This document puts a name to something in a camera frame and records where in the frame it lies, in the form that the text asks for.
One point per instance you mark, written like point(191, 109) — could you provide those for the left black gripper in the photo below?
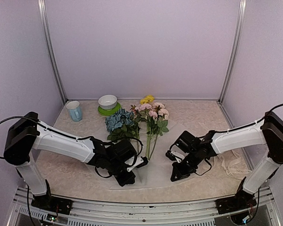
point(124, 181)

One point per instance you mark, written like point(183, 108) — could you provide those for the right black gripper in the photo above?
point(181, 173)

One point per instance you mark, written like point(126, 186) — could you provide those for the blue fake flower bunch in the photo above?
point(123, 124)

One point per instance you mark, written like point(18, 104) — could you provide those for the pink fake flower bunch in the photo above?
point(156, 116)

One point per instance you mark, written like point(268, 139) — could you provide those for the yellow fake flower stem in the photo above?
point(147, 99)

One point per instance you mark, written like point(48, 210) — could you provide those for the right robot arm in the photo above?
point(266, 131)

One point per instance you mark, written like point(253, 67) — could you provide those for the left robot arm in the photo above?
point(119, 157)

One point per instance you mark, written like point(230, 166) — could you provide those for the cream printed ribbon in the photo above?
point(233, 164)

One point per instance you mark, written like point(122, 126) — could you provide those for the green plate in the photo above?
point(109, 111)

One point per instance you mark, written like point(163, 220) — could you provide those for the white ceramic bowl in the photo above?
point(107, 102)

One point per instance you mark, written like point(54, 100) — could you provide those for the light blue mug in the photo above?
point(74, 111)

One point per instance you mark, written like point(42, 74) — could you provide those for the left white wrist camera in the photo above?
point(138, 163)

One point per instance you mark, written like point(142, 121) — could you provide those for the front aluminium rail base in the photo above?
point(96, 213)

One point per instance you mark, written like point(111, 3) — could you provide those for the right aluminium frame post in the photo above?
point(234, 50)

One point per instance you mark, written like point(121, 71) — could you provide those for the aluminium frame post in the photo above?
point(234, 50)
point(50, 50)

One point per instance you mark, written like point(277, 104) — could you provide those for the left aluminium frame post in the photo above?
point(50, 50)

